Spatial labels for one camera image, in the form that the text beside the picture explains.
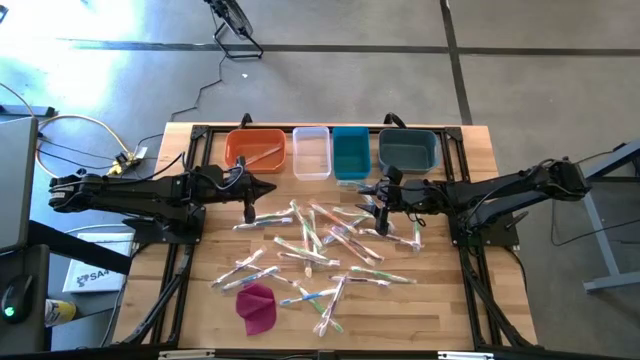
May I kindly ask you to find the clear plastic bin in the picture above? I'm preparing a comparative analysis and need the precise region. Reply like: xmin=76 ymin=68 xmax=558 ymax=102
xmin=292 ymin=125 xmax=332 ymax=182

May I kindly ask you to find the black floor fan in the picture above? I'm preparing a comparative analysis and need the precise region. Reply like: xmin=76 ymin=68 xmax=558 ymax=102
xmin=203 ymin=0 xmax=265 ymax=61

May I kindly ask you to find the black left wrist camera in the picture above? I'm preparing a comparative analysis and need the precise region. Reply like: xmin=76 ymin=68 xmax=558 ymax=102
xmin=227 ymin=174 xmax=251 ymax=201

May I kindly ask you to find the yellow plug cluster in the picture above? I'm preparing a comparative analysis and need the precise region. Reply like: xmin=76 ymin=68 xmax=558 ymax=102
xmin=106 ymin=146 xmax=150 ymax=177

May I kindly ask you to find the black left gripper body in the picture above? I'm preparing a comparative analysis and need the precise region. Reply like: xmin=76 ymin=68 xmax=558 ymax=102
xmin=202 ymin=155 xmax=257 ymax=224

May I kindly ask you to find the yellow can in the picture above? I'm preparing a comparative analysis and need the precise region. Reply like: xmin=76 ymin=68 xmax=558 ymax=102
xmin=44 ymin=298 xmax=78 ymax=328

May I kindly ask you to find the orange plastic bin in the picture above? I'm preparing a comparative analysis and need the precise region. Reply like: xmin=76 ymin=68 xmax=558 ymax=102
xmin=224 ymin=128 xmax=288 ymax=175

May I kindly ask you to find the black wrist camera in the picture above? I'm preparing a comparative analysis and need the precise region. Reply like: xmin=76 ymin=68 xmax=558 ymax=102
xmin=392 ymin=183 xmax=416 ymax=207
xmin=227 ymin=174 xmax=251 ymax=201

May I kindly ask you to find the magenta folded cloth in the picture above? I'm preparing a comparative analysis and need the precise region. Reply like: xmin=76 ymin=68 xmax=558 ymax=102
xmin=235 ymin=282 xmax=278 ymax=337

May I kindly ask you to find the silver metal bracket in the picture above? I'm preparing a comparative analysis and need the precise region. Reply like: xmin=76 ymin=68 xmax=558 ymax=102
xmin=158 ymin=349 xmax=217 ymax=360
xmin=437 ymin=350 xmax=496 ymax=360

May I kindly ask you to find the white printed box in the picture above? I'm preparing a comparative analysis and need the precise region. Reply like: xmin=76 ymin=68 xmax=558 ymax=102
xmin=61 ymin=231 xmax=136 ymax=295

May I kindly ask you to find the purple toothbrush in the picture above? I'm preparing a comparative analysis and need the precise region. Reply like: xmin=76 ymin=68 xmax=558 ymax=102
xmin=210 ymin=247 xmax=267 ymax=289
xmin=234 ymin=259 xmax=302 ymax=288
xmin=328 ymin=274 xmax=392 ymax=288
xmin=312 ymin=273 xmax=350 ymax=338
xmin=357 ymin=227 xmax=424 ymax=251
xmin=276 ymin=251 xmax=332 ymax=267
xmin=333 ymin=225 xmax=386 ymax=263

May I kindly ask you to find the dark slate plastic bin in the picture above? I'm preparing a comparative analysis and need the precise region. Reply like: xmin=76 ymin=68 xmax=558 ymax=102
xmin=377 ymin=128 xmax=442 ymax=175

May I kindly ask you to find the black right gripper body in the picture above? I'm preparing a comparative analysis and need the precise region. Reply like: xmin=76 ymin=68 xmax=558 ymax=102
xmin=374 ymin=164 xmax=432 ymax=236

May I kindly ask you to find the grey laptop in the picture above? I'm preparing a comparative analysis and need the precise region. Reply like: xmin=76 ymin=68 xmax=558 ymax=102
xmin=0 ymin=116 xmax=40 ymax=254

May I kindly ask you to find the black computer mouse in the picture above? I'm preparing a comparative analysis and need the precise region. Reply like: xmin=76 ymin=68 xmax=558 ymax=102
xmin=0 ymin=273 xmax=35 ymax=325

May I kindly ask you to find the black floor cable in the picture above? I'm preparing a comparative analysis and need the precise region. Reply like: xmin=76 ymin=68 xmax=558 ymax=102
xmin=549 ymin=197 xmax=640 ymax=247

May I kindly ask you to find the yellow floor cable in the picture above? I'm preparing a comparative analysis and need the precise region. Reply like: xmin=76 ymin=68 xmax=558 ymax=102
xmin=0 ymin=82 xmax=139 ymax=180

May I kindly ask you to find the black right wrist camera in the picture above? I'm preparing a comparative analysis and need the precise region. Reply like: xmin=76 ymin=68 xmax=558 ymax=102
xmin=392 ymin=183 xmax=416 ymax=207

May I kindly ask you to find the teal plastic bin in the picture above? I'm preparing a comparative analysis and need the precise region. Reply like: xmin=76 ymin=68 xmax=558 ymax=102
xmin=331 ymin=125 xmax=373 ymax=181

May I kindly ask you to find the black fan power cable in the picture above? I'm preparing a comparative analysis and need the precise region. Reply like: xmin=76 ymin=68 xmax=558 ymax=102
xmin=169 ymin=53 xmax=227 ymax=124

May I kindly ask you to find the black side desk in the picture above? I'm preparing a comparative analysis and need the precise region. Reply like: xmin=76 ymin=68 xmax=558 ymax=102
xmin=0 ymin=219 xmax=135 ymax=355

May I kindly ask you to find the grey metal desk frame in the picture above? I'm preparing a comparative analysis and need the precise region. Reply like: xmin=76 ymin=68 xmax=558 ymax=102
xmin=581 ymin=138 xmax=640 ymax=295

